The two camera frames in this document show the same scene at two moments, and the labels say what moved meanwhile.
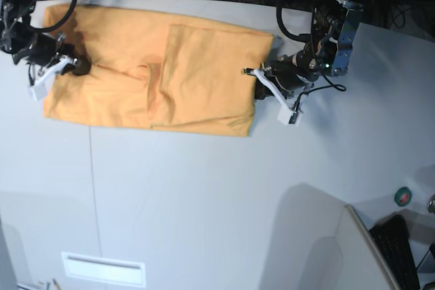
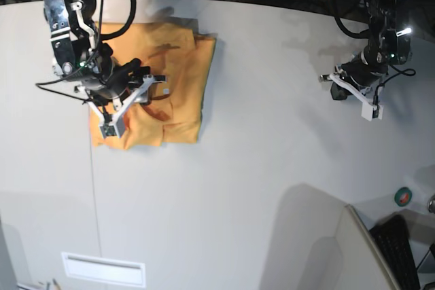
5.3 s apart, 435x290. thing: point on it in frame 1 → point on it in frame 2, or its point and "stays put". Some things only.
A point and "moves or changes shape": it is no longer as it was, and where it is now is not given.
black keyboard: (391, 238) stays put
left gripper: (43, 48) → (115, 78)
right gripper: (286, 70) → (361, 70)
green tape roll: (402, 196) stays put
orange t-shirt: (149, 73) moves or changes shape
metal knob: (431, 204) stays put
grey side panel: (349, 260) stays put
